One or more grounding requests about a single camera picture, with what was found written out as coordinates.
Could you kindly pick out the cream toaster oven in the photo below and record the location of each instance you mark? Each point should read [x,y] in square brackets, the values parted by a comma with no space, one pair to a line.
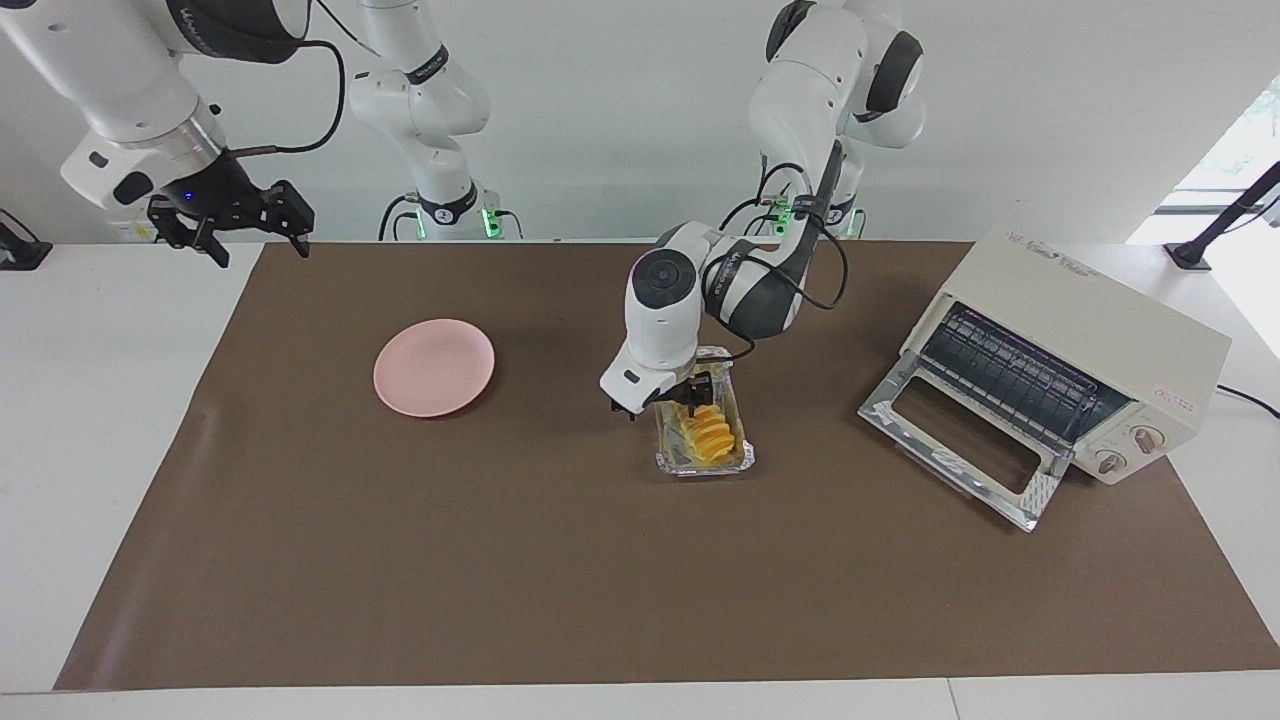
[1090,310]

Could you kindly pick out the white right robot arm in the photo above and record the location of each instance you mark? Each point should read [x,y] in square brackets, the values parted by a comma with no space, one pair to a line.
[120,80]

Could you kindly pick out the brown table mat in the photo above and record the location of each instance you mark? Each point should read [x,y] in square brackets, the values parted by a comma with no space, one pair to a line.
[650,580]

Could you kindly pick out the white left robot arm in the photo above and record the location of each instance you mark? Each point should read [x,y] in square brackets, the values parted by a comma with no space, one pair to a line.
[660,310]

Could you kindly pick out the pink round plate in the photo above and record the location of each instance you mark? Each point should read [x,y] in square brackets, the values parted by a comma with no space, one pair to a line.
[435,368]

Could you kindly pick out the black clamp mount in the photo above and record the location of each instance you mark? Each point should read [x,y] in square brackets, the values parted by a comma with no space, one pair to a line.
[20,250]

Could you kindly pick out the black camera stand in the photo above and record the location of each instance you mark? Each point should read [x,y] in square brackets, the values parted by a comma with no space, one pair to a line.
[1225,220]

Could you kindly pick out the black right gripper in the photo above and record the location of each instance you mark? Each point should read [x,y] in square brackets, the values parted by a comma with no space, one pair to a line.
[215,190]

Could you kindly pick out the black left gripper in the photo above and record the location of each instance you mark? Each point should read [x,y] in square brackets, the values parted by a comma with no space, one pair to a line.
[672,397]

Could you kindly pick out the yellow twisted bread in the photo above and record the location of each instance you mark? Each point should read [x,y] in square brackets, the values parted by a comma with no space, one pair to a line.
[712,435]

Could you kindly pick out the large cream oven knob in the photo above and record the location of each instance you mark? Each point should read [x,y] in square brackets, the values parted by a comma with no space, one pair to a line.
[1147,438]

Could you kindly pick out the small cream oven knob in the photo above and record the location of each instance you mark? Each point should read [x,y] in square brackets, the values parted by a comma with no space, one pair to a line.
[1112,461]

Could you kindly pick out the white wall power outlet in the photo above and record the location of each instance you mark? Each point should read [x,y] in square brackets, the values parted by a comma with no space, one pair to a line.
[125,232]

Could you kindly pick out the aluminium foil tray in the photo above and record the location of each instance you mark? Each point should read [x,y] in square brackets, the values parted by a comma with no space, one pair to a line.
[745,455]

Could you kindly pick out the glass oven door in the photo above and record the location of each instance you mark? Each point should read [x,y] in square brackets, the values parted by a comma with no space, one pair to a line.
[905,425]

